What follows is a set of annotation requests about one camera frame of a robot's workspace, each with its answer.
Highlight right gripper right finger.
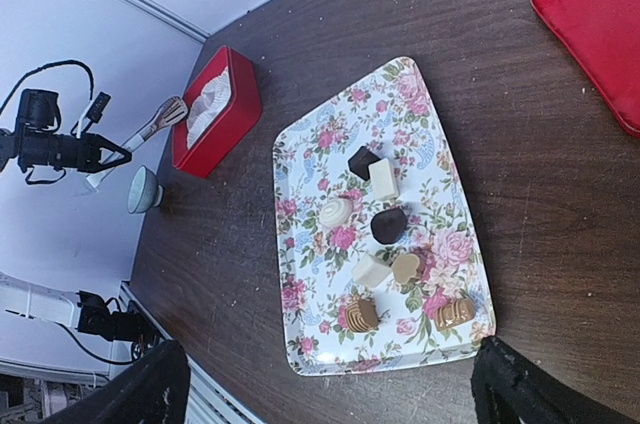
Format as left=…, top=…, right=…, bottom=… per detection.
left=471, top=336, right=633, bottom=424

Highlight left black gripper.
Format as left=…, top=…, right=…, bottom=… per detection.
left=76, top=136, right=132, bottom=172

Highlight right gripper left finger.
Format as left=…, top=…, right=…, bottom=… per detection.
left=44, top=340, right=191, bottom=423

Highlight black white kitchen tongs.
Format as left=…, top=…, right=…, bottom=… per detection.
left=86, top=96, right=189, bottom=189

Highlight tan heart chocolate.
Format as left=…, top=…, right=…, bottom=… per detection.
left=391, top=253, right=424, bottom=285

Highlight brown striped chocolate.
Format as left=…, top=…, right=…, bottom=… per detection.
left=345, top=298, right=379, bottom=333

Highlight dark round chocolate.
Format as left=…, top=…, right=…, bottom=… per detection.
left=370, top=207, right=407, bottom=245

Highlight dark chocolate cube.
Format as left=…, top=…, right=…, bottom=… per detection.
left=348, top=146, right=381, bottom=181

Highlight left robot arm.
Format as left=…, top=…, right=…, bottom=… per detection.
left=1, top=66, right=165, bottom=372

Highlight tan barrel chocolate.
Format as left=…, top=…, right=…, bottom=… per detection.
left=434, top=298, right=475, bottom=331

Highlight red chocolate box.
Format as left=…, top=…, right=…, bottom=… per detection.
left=172, top=46, right=262, bottom=178

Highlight white cube chocolate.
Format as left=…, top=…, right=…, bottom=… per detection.
left=352, top=254, right=391, bottom=289

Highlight white round swirl chocolate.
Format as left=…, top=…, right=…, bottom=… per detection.
left=319, top=197, right=353, bottom=229

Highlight white rectangular chocolate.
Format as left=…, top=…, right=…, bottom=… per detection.
left=368, top=158, right=400, bottom=201

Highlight pale green ceramic bowl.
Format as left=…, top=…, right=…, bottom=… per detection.
left=127, top=166, right=164, bottom=214

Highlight floral serving tray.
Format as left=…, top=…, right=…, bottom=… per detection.
left=272, top=56, right=496, bottom=376

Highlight red box lid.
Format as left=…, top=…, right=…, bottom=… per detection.
left=531, top=0, right=639, bottom=137

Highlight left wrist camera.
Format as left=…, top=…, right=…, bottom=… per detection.
left=71, top=92, right=111, bottom=138

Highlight front aluminium rail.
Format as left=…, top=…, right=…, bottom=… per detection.
left=119, top=281, right=271, bottom=424

